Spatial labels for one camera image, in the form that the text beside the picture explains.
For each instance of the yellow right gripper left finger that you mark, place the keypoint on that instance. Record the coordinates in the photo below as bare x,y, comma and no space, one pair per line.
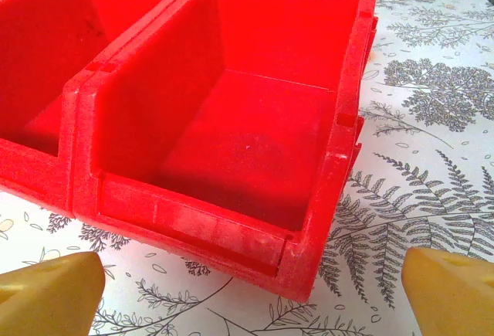
50,297

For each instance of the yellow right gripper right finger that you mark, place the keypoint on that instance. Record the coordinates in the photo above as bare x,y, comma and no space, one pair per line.
451,297

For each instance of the red plastic storage bin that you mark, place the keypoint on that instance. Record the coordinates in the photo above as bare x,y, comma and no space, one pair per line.
231,139
46,62

